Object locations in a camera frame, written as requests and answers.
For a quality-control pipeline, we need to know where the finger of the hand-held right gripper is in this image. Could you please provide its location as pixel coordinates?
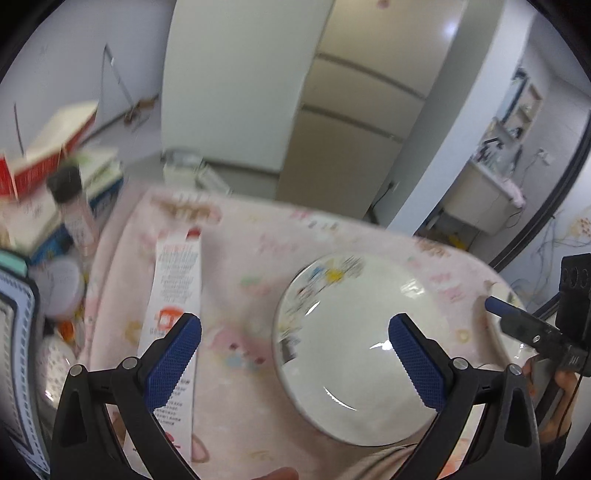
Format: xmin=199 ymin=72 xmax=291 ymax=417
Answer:
xmin=485 ymin=296 xmax=566 ymax=352

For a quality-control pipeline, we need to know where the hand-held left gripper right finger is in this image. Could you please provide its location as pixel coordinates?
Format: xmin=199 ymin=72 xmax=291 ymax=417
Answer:
xmin=388 ymin=313 xmax=542 ymax=480

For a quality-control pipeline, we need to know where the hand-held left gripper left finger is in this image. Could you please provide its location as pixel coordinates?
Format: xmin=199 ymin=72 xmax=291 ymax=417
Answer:
xmin=50 ymin=312 xmax=202 ymax=480

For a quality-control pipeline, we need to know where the white plate cartoon rim print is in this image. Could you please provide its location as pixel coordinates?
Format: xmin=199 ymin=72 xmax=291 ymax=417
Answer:
xmin=482 ymin=281 xmax=541 ymax=365
xmin=272 ymin=251 xmax=451 ymax=448

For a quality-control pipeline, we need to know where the person's right hand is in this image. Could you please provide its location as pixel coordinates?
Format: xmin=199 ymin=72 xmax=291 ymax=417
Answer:
xmin=524 ymin=355 xmax=583 ymax=444

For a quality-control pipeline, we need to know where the person's left hand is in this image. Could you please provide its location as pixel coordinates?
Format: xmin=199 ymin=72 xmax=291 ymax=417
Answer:
xmin=256 ymin=466 xmax=300 ymax=480

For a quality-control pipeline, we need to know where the long white paper leaflet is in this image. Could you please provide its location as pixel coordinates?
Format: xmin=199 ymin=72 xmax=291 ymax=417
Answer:
xmin=139 ymin=228 xmax=204 ymax=457

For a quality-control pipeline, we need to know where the pink printed blanket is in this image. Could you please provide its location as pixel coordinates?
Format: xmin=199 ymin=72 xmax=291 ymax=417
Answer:
xmin=76 ymin=187 xmax=532 ymax=480

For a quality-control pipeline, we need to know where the beige vanity cabinet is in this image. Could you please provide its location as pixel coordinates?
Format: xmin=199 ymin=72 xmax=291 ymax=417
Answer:
xmin=445 ymin=161 xmax=522 ymax=236

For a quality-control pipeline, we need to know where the pink cloth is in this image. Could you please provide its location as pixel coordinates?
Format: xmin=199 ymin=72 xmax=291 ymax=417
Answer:
xmin=499 ymin=178 xmax=527 ymax=208

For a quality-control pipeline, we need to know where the white dotted round case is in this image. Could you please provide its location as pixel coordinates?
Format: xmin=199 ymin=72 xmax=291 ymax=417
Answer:
xmin=37 ymin=335 xmax=77 ymax=407

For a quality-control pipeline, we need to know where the white round lidded tub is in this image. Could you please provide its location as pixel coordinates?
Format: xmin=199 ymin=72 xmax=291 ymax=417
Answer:
xmin=30 ymin=258 xmax=86 ymax=320

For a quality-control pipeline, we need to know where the spice bottle black cap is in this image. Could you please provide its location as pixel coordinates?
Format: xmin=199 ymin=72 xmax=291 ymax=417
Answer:
xmin=46 ymin=166 xmax=100 ymax=259

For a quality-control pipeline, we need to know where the white storage box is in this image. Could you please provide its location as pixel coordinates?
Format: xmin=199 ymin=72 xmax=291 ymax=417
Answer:
xmin=161 ymin=148 xmax=232 ymax=195

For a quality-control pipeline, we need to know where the stack of books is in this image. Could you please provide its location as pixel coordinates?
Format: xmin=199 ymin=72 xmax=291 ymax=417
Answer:
xmin=0 ymin=148 xmax=125 ymax=259

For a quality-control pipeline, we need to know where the bathroom mirror cabinet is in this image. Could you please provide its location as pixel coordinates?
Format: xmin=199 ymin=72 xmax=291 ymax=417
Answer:
xmin=503 ymin=69 xmax=543 ymax=139

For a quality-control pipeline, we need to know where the gold refrigerator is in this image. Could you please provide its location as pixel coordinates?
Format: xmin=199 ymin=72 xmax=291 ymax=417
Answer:
xmin=277 ymin=0 xmax=428 ymax=217

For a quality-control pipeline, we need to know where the small red box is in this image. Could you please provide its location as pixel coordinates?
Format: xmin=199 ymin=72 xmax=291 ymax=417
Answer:
xmin=0 ymin=154 xmax=19 ymax=200

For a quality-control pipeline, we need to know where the cardboard box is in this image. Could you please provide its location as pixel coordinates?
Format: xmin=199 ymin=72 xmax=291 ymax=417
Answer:
xmin=124 ymin=95 xmax=160 ymax=127

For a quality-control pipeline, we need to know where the white and red carton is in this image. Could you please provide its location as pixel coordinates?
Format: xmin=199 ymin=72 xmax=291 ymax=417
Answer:
xmin=13 ymin=102 xmax=100 ymax=186

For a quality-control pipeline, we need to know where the metal broom stick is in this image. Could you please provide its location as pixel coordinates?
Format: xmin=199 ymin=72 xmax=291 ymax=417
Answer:
xmin=104 ymin=44 xmax=139 ymax=121

